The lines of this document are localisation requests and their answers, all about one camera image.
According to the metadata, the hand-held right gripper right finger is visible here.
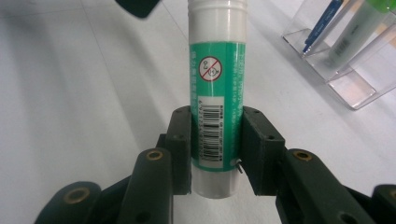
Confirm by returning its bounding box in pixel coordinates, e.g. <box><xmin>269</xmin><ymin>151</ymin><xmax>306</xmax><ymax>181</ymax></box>
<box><xmin>241</xmin><ymin>105</ymin><xmax>286</xmax><ymax>196</ymax></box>

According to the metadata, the blue pen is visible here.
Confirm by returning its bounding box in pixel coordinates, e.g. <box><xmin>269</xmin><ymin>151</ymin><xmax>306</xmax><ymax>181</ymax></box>
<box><xmin>302</xmin><ymin>0</ymin><xmax>345</xmax><ymax>54</ymax></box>

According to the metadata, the white and green glue stick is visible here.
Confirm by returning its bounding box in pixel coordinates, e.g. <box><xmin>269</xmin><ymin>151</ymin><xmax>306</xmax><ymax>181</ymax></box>
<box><xmin>188</xmin><ymin>0</ymin><xmax>248</xmax><ymax>200</ymax></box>

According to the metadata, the green highlighter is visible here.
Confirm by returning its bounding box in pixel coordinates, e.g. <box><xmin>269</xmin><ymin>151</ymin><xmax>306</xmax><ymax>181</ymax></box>
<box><xmin>328</xmin><ymin>0</ymin><xmax>396</xmax><ymax>71</ymax></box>

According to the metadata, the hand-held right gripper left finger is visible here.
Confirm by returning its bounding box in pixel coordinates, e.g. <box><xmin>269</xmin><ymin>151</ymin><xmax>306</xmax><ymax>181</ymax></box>
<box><xmin>164</xmin><ymin>105</ymin><xmax>192</xmax><ymax>195</ymax></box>

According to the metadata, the clear acrylic organizer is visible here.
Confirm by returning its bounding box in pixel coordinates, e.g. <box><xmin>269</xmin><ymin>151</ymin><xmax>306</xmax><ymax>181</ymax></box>
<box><xmin>282</xmin><ymin>0</ymin><xmax>396</xmax><ymax>111</ymax></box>

